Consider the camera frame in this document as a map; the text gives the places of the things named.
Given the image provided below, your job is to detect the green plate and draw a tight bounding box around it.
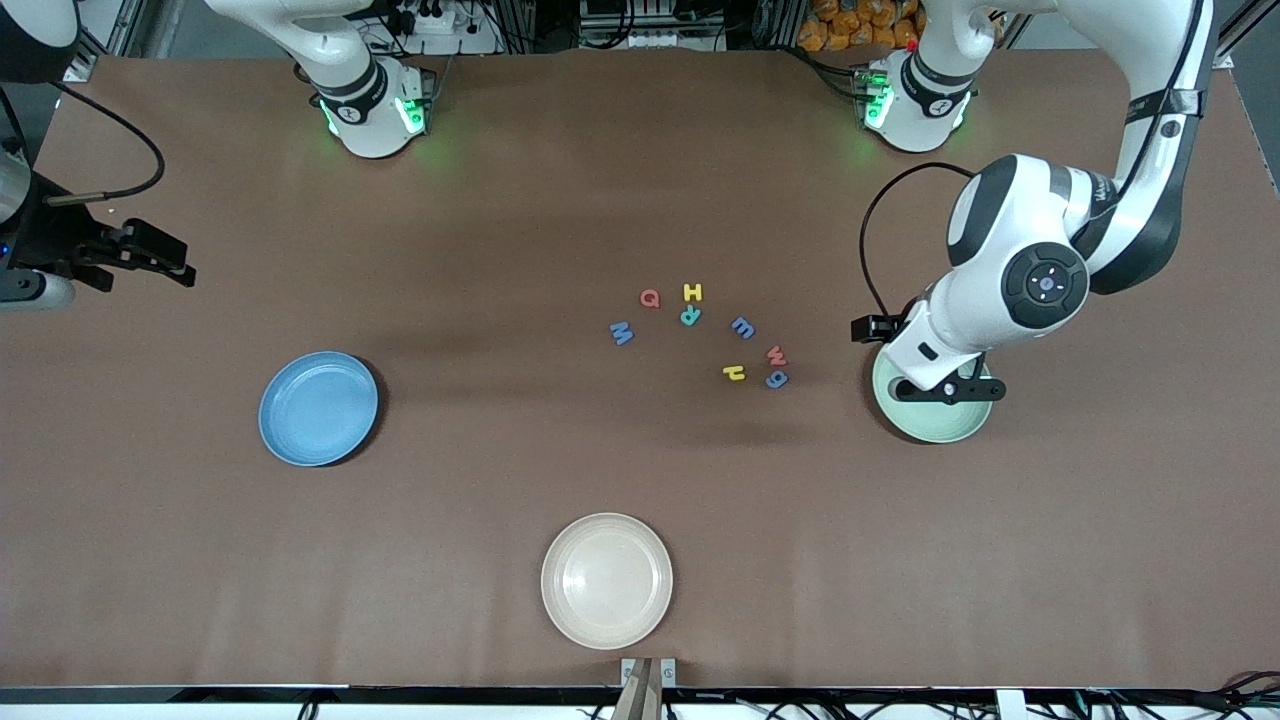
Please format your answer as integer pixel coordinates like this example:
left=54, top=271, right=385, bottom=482
left=872, top=345, right=994, bottom=444

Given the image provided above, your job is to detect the blue plate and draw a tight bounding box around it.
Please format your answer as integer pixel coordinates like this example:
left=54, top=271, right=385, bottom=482
left=258, top=351, right=380, bottom=468

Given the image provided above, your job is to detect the beige plate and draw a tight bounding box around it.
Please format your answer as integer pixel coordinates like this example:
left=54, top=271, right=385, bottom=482
left=541, top=513, right=673, bottom=651

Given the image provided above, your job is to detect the white power strip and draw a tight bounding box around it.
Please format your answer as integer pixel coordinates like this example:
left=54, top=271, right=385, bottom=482
left=385, top=0, right=501, bottom=56

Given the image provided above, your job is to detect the orange packets pile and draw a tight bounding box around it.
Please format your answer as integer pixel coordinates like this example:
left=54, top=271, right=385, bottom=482
left=797, top=0, right=926, bottom=53

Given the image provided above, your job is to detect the aluminium frame post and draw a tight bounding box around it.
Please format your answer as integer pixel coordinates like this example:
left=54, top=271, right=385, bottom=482
left=1212, top=0, right=1280, bottom=71
left=75, top=0, right=166, bottom=83

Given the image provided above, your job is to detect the black cable bundle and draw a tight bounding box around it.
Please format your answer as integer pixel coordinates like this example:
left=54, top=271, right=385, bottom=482
left=1075, top=670, right=1280, bottom=720

